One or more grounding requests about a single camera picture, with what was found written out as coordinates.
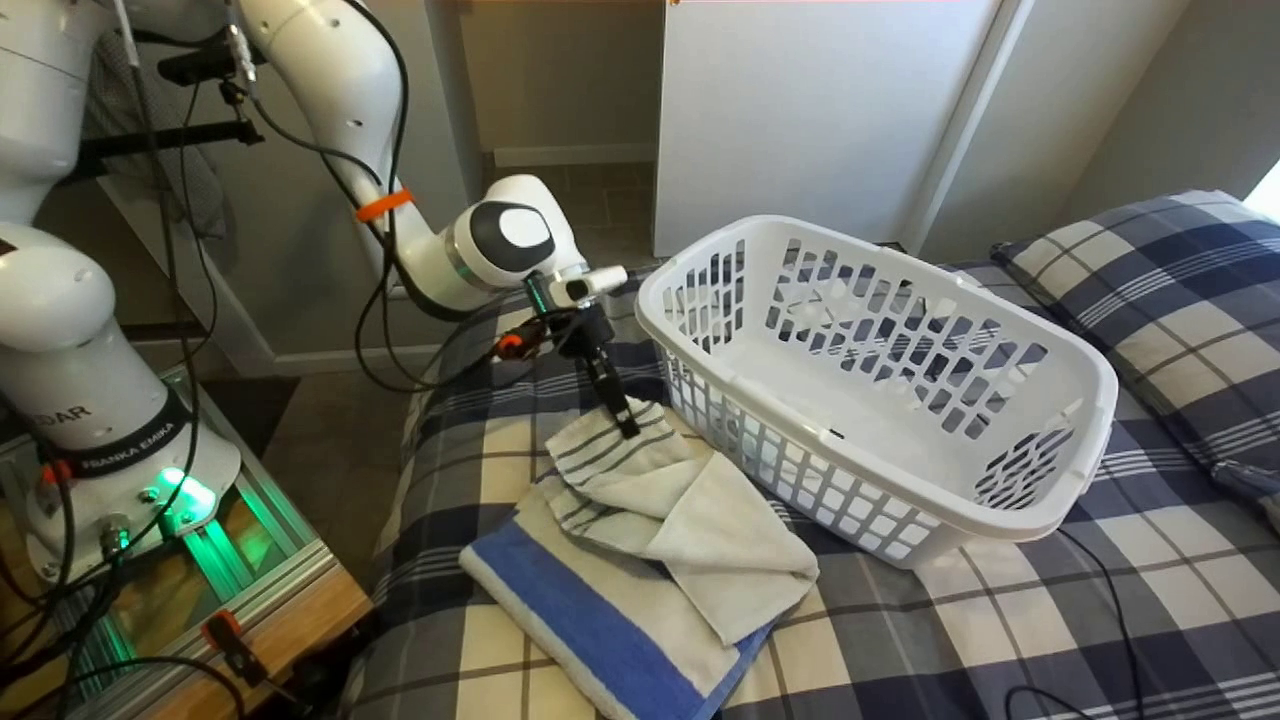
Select blue and white towel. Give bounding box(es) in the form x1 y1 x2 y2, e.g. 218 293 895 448
461 481 771 720

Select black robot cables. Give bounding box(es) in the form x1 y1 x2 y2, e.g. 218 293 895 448
0 0 535 694

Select white closet door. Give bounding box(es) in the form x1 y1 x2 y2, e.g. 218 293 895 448
653 0 1038 257

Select plaid blue bed comforter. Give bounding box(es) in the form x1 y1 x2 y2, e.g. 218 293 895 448
339 359 1280 720

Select black cable on bed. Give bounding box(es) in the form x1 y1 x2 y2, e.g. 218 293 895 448
999 524 1153 720

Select plaid blue pillow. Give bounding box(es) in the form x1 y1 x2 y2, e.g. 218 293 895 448
990 187 1280 529

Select white striped towel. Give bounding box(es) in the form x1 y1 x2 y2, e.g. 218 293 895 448
549 401 818 645

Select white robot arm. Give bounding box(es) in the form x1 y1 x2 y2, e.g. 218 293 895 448
0 0 623 582

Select wooden robot mounting table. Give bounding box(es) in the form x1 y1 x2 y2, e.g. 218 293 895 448
0 380 370 720

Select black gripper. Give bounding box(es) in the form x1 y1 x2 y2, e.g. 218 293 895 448
522 263 638 439

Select white plastic laundry basket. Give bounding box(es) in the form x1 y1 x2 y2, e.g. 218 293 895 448
635 217 1120 569

